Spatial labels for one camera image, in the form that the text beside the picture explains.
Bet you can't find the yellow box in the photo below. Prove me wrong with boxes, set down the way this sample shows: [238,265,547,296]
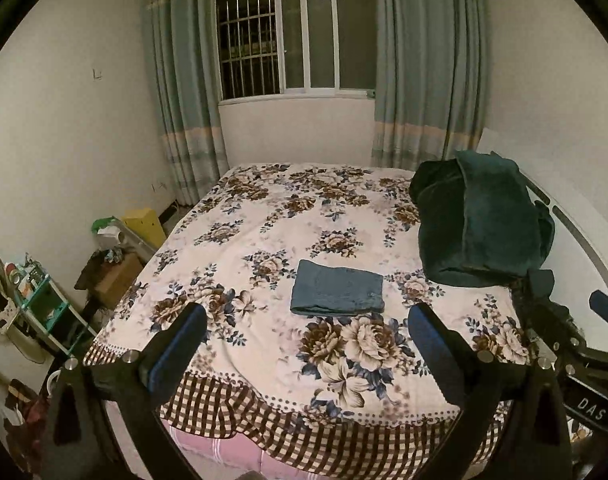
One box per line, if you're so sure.
[121,208,166,249]

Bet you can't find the cardboard box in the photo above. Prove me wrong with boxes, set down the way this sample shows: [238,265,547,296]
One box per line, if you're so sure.
[90,254,142,310]

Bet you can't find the right teal curtain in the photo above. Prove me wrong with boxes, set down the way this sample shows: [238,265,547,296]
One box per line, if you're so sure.
[371,0,489,170]

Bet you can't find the pink bed sheet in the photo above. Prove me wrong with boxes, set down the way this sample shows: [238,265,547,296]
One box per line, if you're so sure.
[104,402,317,479]

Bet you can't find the floral checkered bed blanket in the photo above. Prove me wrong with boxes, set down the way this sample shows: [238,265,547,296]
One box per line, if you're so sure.
[84,164,529,479]

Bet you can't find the green white shelf rack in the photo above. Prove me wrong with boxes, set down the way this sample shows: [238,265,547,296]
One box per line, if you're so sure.
[5,254,97,356]

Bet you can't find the teal curtain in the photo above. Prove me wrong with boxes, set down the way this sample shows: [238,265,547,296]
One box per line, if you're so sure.
[371,0,489,170]
[142,0,229,205]

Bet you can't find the dark green folded blanket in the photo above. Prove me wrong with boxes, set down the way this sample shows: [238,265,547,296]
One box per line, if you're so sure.
[409,151,555,288]

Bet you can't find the dark red cloth pile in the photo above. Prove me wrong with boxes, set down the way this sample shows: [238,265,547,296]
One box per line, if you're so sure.
[4,379,49,477]

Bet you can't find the blue denim jeans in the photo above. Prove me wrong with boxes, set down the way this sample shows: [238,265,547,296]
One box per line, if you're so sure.
[290,260,385,318]

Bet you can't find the window with metal bars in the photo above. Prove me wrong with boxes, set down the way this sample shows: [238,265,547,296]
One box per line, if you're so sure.
[214,0,377,101]

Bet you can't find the white curved headboard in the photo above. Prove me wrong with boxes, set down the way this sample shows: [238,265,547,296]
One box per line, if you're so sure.
[478,128,608,351]

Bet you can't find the left teal curtain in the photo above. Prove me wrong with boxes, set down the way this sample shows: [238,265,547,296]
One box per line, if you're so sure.
[142,0,229,205]

